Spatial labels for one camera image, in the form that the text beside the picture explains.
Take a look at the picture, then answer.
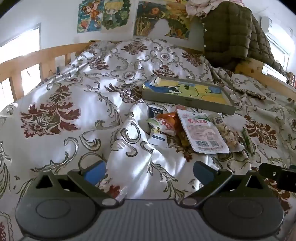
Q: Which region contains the dark blue stick packet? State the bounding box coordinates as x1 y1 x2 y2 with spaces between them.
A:
148 104 163 119

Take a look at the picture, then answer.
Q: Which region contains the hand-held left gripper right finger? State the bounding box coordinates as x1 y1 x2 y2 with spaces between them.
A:
180 161 265 208

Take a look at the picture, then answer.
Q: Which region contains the clear packet of nuts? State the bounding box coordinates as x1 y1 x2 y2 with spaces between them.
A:
209 113 244 151

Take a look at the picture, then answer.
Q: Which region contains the floral printed blanket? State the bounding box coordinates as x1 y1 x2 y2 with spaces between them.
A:
0 38 296 241

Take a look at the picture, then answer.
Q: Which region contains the grey tray with cartoon print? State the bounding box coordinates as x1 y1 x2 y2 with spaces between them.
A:
142 77 237 115

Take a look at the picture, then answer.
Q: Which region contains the orange snack packet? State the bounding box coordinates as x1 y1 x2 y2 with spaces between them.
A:
156 112 183 137

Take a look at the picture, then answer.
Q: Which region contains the white blue sachet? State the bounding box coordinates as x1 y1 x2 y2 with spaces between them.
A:
148 128 169 147

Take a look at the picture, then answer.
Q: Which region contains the orange brown wall poster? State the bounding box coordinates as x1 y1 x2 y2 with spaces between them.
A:
133 0 197 41

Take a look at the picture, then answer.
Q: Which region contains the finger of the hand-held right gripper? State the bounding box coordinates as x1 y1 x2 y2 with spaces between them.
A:
277 177 296 193
258 163 296 180

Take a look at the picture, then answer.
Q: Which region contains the olive quilted jacket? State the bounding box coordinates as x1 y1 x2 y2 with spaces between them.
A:
201 1 289 77

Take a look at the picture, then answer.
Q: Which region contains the wooden bed frame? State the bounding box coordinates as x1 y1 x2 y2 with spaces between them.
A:
0 42 296 105

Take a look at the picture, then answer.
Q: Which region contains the white pink snack packet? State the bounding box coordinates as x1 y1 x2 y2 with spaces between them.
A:
177 109 230 154

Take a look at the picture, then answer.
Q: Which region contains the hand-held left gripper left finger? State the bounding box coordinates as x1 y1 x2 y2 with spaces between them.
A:
35 160 119 208

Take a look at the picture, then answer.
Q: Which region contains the white air conditioner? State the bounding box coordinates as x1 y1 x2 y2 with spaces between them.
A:
260 16 292 39

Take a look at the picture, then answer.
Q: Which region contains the white cabinet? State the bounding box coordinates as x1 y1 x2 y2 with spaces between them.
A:
262 65 289 80

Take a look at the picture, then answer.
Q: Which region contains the pink floral cloth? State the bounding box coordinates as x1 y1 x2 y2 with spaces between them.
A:
185 0 245 16

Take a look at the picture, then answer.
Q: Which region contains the small green packet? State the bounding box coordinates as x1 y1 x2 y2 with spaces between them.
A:
242 127 255 153

